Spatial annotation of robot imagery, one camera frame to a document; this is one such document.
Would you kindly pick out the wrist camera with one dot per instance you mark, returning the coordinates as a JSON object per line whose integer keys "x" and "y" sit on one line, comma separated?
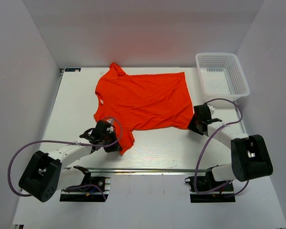
{"x": 111, "y": 128}
{"x": 211, "y": 108}

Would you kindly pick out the orange t shirt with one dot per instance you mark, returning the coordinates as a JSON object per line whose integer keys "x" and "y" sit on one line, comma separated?
{"x": 143, "y": 102}

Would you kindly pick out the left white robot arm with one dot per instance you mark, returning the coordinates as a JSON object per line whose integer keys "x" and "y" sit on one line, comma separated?
{"x": 48, "y": 172}

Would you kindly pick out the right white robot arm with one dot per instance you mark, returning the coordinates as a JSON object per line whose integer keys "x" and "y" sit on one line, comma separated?
{"x": 249, "y": 155}

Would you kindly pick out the blue label sticker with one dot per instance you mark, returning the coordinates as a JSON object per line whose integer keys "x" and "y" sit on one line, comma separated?
{"x": 72, "y": 69}

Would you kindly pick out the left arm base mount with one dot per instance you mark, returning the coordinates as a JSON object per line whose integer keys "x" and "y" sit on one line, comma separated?
{"x": 78, "y": 184}

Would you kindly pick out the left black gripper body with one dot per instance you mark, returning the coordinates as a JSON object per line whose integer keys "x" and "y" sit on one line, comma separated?
{"x": 108, "y": 139}

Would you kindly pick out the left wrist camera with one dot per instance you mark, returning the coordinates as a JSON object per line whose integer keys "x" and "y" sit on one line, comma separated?
{"x": 111, "y": 128}

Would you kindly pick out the white plastic mesh basket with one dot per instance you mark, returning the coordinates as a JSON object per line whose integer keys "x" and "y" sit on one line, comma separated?
{"x": 221, "y": 76}

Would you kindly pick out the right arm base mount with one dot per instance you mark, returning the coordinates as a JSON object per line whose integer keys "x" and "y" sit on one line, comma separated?
{"x": 205, "y": 183}

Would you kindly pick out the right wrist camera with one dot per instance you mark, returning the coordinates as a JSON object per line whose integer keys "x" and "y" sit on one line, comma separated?
{"x": 211, "y": 108}

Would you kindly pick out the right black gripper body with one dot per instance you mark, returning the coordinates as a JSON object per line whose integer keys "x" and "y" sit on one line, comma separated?
{"x": 193, "y": 124}

